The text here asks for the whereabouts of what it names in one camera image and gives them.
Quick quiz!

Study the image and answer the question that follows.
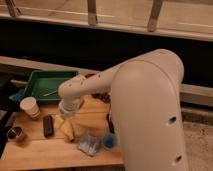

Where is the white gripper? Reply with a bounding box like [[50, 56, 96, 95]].
[[58, 99, 80, 117]]

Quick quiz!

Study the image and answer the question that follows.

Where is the yellow banana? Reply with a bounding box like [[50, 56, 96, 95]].
[[54, 115, 75, 142]]

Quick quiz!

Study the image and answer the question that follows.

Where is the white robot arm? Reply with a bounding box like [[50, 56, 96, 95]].
[[58, 49, 189, 171]]

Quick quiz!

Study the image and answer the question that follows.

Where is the green plastic tray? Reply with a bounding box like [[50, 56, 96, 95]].
[[23, 70, 78, 105]]

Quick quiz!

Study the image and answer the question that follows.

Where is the black rectangular remote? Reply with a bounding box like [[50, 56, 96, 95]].
[[43, 115, 54, 137]]

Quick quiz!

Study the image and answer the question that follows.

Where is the wooden table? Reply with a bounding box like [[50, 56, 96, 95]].
[[0, 95, 123, 171]]

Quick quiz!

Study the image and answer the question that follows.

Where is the white paper cup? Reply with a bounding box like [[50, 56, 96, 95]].
[[20, 97, 40, 118]]

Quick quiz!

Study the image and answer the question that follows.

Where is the bunch of dark grapes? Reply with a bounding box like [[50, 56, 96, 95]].
[[92, 93, 111, 103]]

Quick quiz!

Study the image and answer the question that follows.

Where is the blue grey cloth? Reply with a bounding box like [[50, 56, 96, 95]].
[[77, 131, 100, 156]]

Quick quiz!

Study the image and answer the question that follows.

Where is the blue object at table edge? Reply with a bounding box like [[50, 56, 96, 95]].
[[9, 89, 24, 102]]

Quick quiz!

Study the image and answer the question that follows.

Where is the small metal can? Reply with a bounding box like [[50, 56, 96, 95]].
[[7, 127, 25, 142]]

